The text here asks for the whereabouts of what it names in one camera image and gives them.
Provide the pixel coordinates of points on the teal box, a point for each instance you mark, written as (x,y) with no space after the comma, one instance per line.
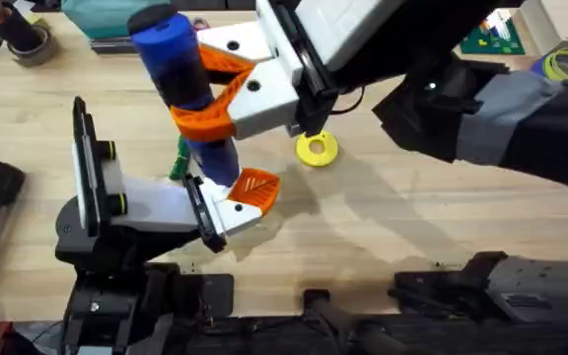
(106,17)

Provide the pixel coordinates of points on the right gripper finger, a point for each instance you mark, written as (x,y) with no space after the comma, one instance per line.
(234,47)
(264,101)

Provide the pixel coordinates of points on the green board with toy blocks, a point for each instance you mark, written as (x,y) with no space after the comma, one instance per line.
(491,42)

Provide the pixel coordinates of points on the yellow disc with hole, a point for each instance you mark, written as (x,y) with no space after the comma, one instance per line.
(306,156)

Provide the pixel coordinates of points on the black cylinder with orange top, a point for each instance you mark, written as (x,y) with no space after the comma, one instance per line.
(10,27)

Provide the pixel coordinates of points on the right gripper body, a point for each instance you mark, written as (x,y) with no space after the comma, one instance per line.
(353,29)

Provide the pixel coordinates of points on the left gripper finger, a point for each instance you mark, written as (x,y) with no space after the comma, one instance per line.
(214,191)
(254,192)

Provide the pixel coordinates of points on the blue electric screwdriver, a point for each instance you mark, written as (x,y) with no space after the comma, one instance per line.
(170,49)

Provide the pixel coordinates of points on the green toy vegetable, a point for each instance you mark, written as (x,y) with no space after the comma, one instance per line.
(180,163)

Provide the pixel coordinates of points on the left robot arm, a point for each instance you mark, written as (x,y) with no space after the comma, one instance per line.
(99,305)

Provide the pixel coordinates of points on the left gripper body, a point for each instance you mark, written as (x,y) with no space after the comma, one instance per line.
(161,207)

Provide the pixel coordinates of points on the black rail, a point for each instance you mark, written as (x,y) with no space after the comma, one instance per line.
(437,340)

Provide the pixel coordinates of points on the brown tape roll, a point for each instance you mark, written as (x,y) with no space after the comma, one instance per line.
(42,54)

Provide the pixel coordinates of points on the black upright wrist plate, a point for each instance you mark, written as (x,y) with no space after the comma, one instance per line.
(85,163)

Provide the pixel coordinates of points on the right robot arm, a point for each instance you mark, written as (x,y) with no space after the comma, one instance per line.
(511,116)

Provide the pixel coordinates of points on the beige box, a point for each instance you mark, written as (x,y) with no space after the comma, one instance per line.
(545,22)

